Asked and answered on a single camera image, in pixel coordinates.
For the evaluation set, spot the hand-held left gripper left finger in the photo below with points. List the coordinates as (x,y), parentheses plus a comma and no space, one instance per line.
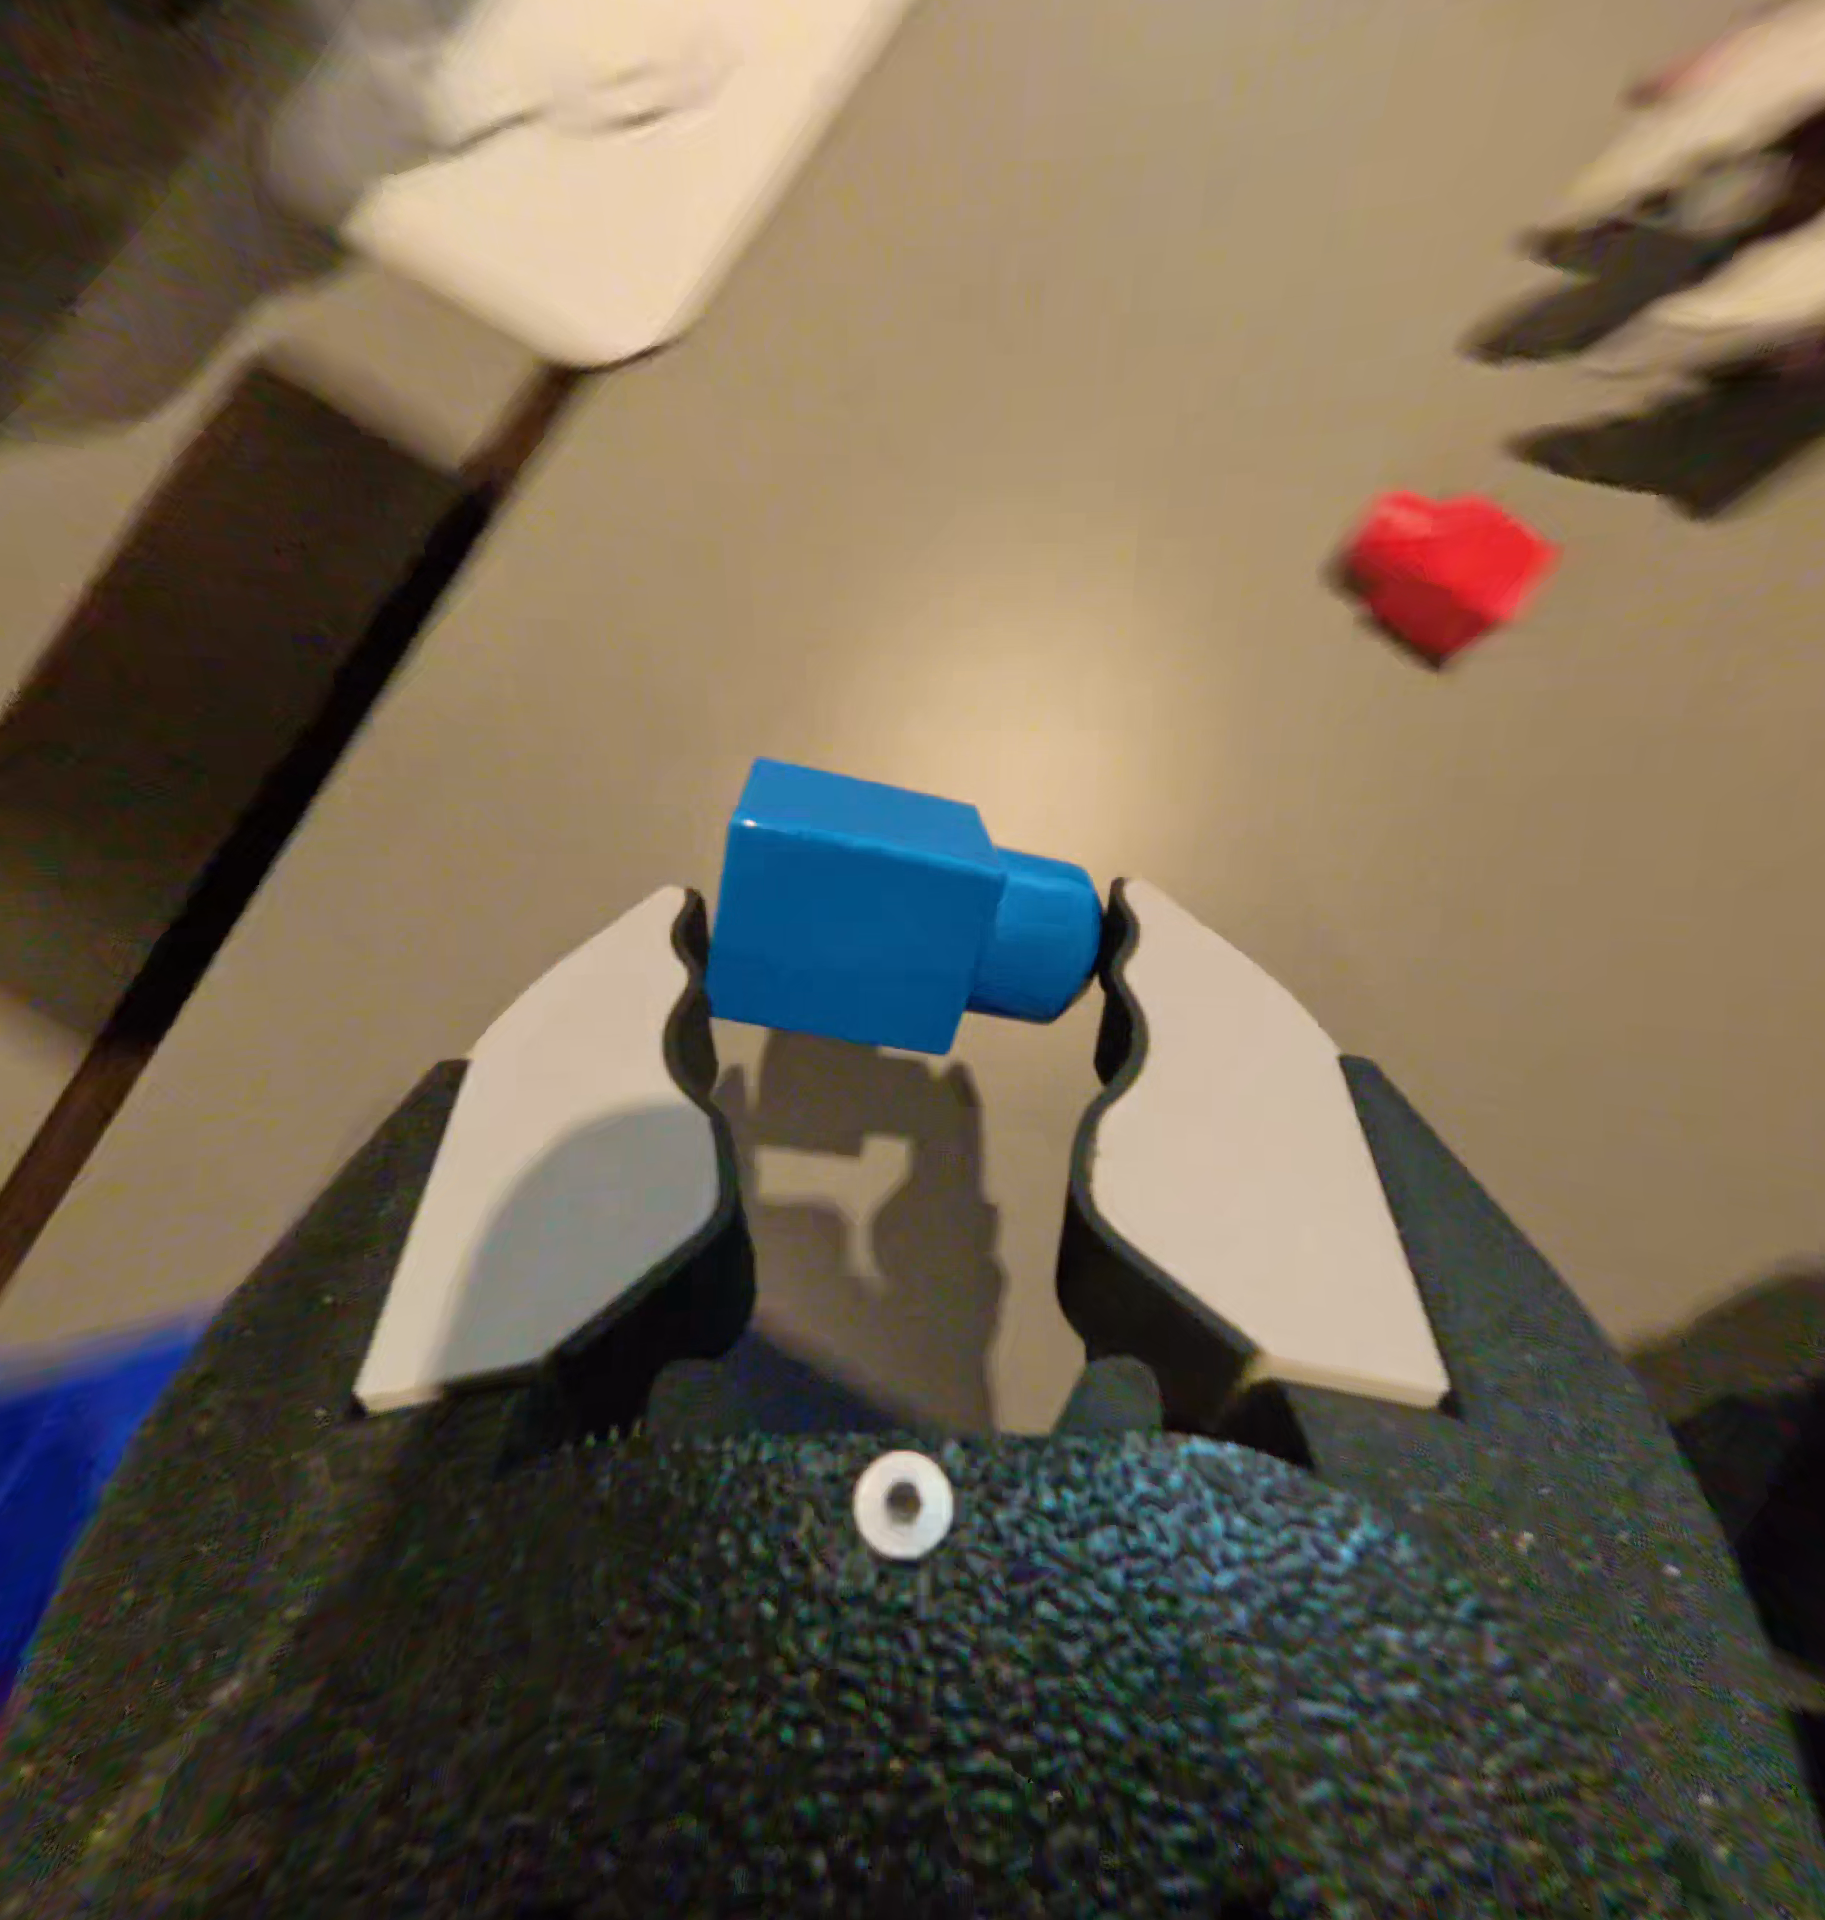
(553,1200)

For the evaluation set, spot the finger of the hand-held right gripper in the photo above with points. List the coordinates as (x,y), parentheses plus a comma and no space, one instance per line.
(1781,292)
(1707,135)

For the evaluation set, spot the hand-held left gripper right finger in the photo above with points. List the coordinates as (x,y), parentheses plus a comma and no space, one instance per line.
(1242,1170)

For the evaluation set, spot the blue one-stud toy block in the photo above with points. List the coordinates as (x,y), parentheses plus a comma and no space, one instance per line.
(852,914)

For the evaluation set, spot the red one-stud toy block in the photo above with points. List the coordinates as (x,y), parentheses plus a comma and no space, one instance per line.
(1445,570)

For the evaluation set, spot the blue plastic bin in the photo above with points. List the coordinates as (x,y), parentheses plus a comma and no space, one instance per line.
(42,1440)

